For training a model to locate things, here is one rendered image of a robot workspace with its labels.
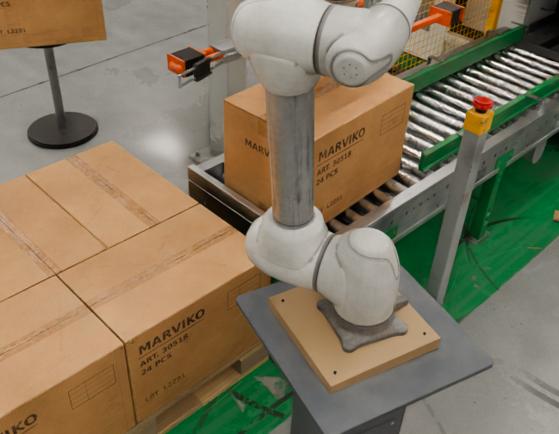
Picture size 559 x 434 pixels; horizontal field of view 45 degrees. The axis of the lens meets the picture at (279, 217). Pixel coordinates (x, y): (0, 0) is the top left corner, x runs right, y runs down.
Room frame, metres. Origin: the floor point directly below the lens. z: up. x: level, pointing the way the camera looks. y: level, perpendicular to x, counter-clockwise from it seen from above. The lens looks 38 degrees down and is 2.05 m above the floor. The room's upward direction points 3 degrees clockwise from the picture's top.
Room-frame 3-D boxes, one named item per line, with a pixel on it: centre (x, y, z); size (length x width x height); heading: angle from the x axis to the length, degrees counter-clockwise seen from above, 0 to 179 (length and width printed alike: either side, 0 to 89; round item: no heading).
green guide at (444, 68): (3.21, -0.77, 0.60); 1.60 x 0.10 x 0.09; 136
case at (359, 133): (2.19, -0.13, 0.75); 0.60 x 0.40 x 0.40; 139
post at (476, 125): (2.00, -0.65, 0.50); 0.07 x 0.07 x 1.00; 46
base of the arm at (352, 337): (1.23, -0.24, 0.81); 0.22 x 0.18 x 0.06; 114
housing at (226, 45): (1.85, 0.18, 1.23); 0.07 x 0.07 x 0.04; 46
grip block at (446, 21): (2.23, -0.53, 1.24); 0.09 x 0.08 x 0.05; 46
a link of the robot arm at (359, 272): (1.23, -0.21, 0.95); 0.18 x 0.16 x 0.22; 66
